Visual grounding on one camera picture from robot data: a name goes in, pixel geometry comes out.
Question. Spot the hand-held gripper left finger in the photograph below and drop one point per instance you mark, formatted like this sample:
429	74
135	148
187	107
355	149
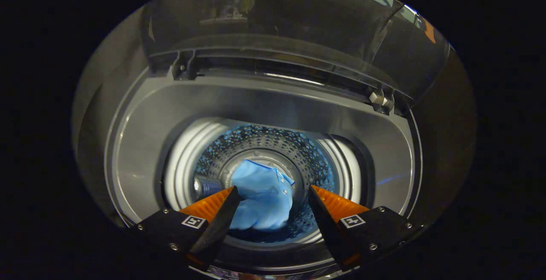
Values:
219	226

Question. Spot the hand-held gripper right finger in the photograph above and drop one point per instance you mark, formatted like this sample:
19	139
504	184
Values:
326	229

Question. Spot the light blue polo shirt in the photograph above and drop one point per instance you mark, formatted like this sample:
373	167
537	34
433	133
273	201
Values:
264	194

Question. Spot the dark grey washing machine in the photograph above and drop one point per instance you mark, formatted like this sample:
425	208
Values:
256	101

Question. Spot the transparent washing machine lid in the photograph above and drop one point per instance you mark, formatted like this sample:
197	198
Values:
298	11

